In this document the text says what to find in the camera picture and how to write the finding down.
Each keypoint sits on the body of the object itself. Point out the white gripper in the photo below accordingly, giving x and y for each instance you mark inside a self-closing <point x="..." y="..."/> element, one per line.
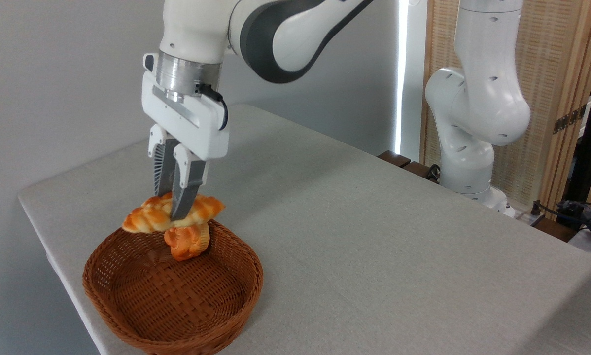
<point x="196" y="130"/>

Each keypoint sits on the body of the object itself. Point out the braided golden bread loaf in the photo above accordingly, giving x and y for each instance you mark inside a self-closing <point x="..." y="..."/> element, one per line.
<point x="147" y="219"/>

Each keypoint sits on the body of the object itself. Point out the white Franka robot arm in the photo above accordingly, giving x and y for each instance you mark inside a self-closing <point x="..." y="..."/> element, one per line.
<point x="285" y="34"/>

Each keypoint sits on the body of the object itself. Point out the orange muffin shaped bread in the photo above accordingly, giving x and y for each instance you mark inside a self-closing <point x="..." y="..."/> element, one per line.
<point x="187" y="244"/>

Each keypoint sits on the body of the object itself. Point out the brown wicker basket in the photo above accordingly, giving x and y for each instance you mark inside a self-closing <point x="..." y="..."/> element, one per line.
<point x="177" y="305"/>

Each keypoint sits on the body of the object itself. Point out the silver cylindrical wrist flange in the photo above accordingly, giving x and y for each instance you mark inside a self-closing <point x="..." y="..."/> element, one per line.
<point x="182" y="74"/>

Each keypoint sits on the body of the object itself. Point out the grey tablecloth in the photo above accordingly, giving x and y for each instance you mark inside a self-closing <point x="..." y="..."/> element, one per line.
<point x="399" y="271"/>

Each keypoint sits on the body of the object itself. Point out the brass screen hinge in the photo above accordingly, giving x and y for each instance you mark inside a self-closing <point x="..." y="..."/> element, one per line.
<point x="569" y="119"/>

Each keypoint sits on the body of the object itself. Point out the black metal stand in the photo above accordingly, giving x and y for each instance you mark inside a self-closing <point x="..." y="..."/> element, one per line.
<point x="588" y="138"/>

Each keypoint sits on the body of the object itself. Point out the white door frame post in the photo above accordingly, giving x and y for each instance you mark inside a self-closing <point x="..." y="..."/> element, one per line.
<point x="416" y="74"/>

